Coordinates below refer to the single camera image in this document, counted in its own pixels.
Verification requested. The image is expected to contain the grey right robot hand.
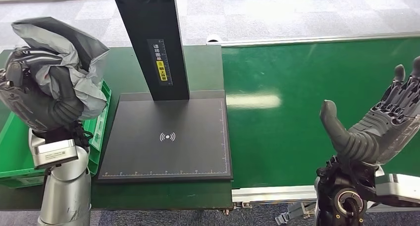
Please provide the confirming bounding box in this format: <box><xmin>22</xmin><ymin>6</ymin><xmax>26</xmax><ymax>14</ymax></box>
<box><xmin>319</xmin><ymin>56</ymin><xmax>420</xmax><ymax>166</ymax></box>

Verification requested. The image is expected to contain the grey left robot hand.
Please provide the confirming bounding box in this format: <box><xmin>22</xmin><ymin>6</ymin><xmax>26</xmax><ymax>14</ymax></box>
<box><xmin>0</xmin><ymin>47</ymin><xmax>86</xmax><ymax>133</ymax></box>

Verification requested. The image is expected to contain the white plastic package red print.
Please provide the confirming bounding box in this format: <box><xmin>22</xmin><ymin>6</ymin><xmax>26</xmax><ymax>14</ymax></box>
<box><xmin>11</xmin><ymin>16</ymin><xmax>110</xmax><ymax>121</ymax></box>

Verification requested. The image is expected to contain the green conveyor belt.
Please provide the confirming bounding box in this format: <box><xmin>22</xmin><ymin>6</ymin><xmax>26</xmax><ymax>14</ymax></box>
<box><xmin>221</xmin><ymin>36</ymin><xmax>420</xmax><ymax>189</ymax></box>

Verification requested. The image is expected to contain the black inbound scanner machine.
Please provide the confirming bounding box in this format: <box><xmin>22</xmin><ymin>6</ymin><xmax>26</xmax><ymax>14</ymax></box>
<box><xmin>96</xmin><ymin>0</ymin><xmax>234</xmax><ymax>184</ymax></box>

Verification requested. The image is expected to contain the green plastic crate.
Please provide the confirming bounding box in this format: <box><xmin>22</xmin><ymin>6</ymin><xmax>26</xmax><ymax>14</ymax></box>
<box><xmin>0</xmin><ymin>80</ymin><xmax>112</xmax><ymax>189</ymax></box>

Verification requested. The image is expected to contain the black yellow label strip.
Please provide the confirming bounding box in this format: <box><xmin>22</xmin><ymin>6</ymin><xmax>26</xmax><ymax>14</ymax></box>
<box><xmin>147</xmin><ymin>38</ymin><xmax>173</xmax><ymax>87</ymax></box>

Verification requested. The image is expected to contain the dark green table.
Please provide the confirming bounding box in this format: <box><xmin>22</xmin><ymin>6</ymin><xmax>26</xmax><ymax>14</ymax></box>
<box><xmin>0</xmin><ymin>44</ymin><xmax>234</xmax><ymax>212</ymax></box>

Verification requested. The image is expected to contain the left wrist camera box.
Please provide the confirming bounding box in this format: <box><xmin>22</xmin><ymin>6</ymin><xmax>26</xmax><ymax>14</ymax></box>
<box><xmin>33</xmin><ymin>139</ymin><xmax>80</xmax><ymax>170</ymax></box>

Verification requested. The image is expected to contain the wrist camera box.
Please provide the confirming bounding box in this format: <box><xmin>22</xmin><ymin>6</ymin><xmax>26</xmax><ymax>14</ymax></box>
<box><xmin>33</xmin><ymin>139</ymin><xmax>80</xmax><ymax>170</ymax></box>
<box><xmin>374</xmin><ymin>173</ymin><xmax>420</xmax><ymax>208</ymax></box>

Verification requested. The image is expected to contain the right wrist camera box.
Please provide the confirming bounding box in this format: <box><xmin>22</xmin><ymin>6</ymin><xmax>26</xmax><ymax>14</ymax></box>
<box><xmin>374</xmin><ymin>173</ymin><xmax>420</xmax><ymax>208</ymax></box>

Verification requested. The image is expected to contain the grey conveyor leg bracket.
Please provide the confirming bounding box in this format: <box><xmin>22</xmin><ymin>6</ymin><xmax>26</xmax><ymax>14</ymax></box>
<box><xmin>274</xmin><ymin>201</ymin><xmax>317</xmax><ymax>226</ymax></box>

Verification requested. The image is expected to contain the aluminium conveyor frame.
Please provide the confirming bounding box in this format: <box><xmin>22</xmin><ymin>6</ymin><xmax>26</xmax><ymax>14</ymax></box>
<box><xmin>206</xmin><ymin>31</ymin><xmax>420</xmax><ymax>215</ymax></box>

